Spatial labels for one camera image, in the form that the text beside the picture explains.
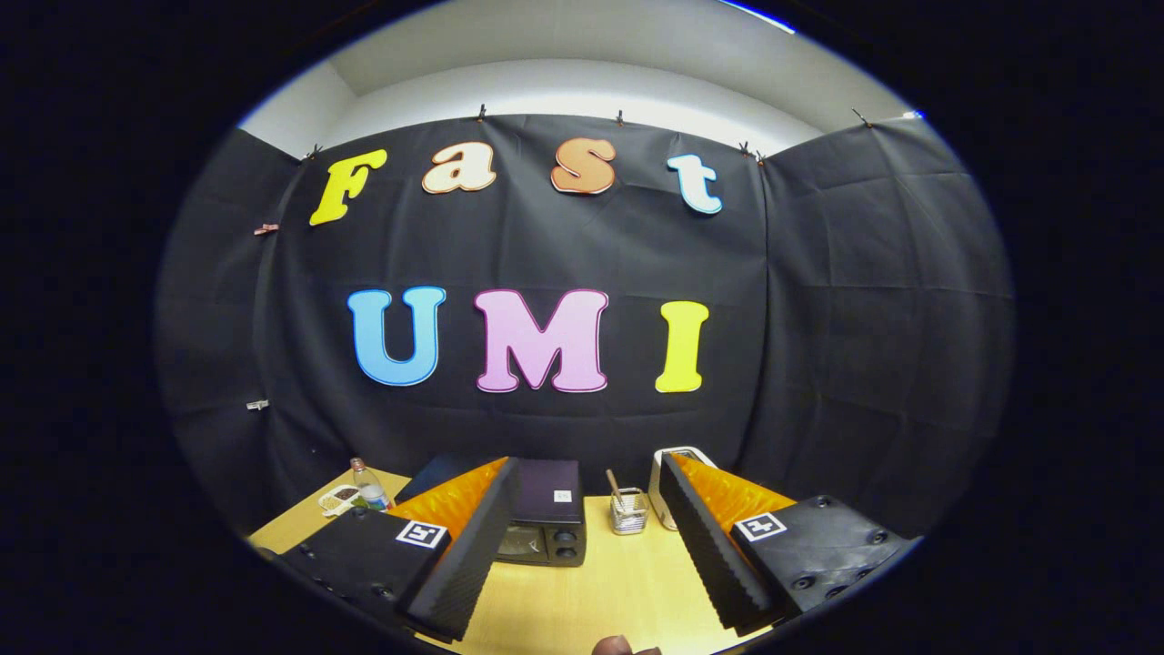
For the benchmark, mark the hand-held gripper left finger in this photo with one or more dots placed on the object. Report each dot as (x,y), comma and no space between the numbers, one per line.
(473,555)

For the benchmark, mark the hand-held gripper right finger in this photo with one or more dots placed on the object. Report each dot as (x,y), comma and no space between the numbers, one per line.
(709,555)

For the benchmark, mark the black toaster oven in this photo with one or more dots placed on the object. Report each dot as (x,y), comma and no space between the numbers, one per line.
(546,491)

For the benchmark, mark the white pop-up toaster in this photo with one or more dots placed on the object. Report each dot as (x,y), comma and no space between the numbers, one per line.
(662,496)

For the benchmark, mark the wooden stick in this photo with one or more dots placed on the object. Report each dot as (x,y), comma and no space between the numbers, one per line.
(614,484)

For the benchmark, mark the clear plastic water bottle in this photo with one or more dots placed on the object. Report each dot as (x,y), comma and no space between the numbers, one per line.
(369,491)

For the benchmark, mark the white divided snack dish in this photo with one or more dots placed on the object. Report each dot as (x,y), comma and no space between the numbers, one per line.
(338,499)

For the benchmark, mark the black backdrop cloth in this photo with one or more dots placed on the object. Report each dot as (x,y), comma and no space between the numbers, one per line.
(818,327)

